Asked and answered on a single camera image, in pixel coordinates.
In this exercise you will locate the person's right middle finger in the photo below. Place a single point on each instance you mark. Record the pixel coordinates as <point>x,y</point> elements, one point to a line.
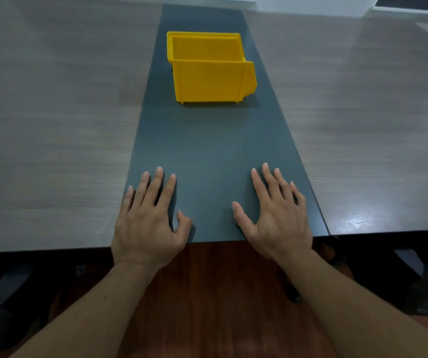
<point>272,181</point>

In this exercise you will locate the person's left thumb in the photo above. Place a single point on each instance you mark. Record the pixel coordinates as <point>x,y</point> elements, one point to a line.
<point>183,224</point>

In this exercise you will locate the person's left hand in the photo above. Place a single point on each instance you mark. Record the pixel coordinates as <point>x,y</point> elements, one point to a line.
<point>145,234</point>

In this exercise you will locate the person's right little finger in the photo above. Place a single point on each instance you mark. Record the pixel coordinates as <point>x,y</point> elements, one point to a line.
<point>298,194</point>

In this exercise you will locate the dark grey table mat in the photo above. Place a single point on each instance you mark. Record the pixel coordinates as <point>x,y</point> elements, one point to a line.
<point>214,145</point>

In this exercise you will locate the yellow plastic storage bin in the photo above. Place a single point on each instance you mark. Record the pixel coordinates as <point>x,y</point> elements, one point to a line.
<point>208,68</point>

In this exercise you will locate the person's right hand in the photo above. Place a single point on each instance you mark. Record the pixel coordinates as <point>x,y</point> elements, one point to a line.
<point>279,227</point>

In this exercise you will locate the person's right forearm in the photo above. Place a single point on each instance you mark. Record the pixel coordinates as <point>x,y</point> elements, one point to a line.
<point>356,309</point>

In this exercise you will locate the person's left little finger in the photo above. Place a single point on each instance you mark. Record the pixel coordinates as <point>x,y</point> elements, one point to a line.
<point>127,199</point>

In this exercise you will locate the person's left forearm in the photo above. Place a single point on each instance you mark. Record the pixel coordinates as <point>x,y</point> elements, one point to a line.
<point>87,313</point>

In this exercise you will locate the person's left middle finger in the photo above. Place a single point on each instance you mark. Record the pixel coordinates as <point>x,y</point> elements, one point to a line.
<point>152,186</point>

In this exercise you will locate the person's right thumb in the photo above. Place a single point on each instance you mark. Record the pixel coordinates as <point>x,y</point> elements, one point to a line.
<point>243,218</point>

